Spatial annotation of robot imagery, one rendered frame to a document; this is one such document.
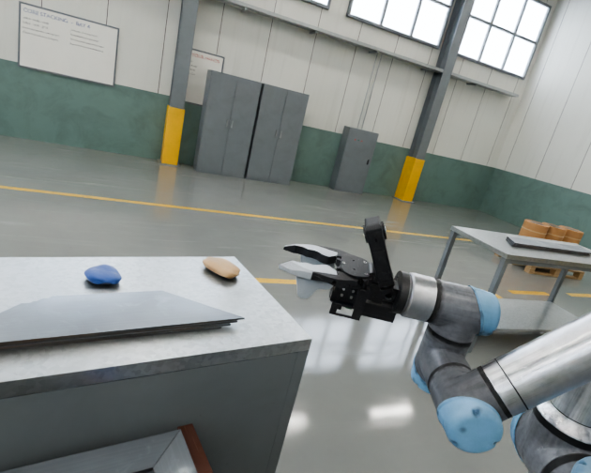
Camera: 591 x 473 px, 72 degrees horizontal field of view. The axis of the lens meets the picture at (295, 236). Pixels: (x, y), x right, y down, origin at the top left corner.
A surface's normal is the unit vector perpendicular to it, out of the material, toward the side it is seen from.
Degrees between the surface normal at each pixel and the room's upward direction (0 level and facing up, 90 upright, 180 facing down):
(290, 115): 90
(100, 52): 90
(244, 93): 90
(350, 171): 90
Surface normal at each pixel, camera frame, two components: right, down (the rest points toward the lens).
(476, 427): -0.07, 0.29
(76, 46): 0.36, 0.37
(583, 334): -0.55, -0.60
